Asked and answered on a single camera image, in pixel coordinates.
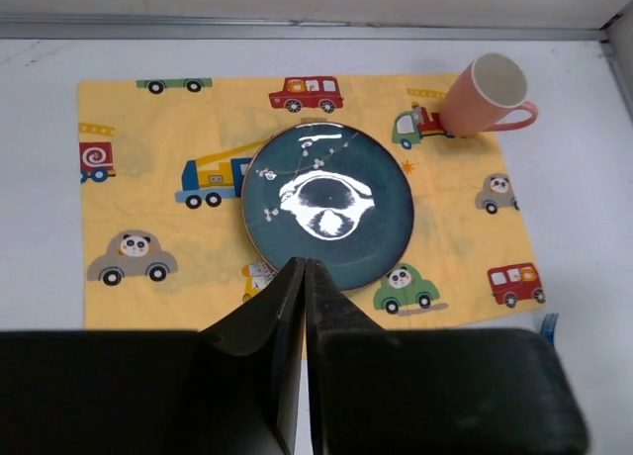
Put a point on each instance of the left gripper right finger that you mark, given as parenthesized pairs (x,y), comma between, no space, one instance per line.
(434,391)

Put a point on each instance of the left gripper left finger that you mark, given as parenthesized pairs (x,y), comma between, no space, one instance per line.
(231,388)

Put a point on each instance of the blue metal fork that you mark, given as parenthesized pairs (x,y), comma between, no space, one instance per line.
(548,326)

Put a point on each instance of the dark teal ceramic plate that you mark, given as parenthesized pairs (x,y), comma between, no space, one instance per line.
(328,192)

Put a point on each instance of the yellow car-print cloth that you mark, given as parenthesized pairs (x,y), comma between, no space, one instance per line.
(162,162)

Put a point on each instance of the pink and white cup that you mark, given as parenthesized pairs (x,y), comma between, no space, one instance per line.
(488,96)

